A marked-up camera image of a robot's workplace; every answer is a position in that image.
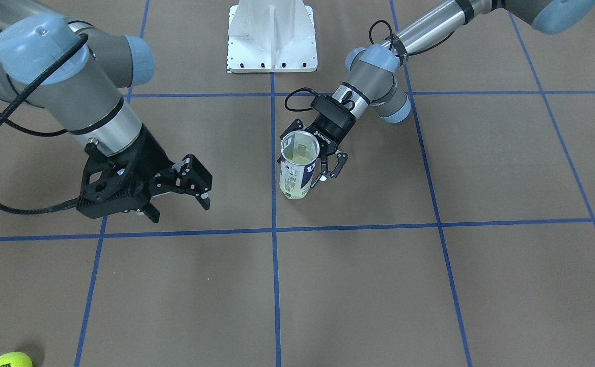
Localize tennis ball Wilson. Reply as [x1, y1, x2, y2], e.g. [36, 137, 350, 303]
[0, 351, 34, 367]

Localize clear tennis ball can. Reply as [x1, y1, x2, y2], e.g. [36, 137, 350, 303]
[280, 130, 320, 199]

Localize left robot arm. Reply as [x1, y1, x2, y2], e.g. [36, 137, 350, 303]
[281, 1, 595, 188]

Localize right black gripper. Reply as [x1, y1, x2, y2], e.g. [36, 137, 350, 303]
[76, 126, 213, 223]

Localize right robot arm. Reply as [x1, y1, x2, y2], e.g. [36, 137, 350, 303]
[0, 1, 213, 223]

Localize tennis ball Roland Garros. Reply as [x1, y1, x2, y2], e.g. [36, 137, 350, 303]
[280, 155, 315, 199]

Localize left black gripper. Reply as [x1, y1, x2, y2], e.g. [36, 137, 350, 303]
[280, 95, 357, 180]

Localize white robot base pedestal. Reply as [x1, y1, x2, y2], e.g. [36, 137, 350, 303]
[226, 1, 318, 73]

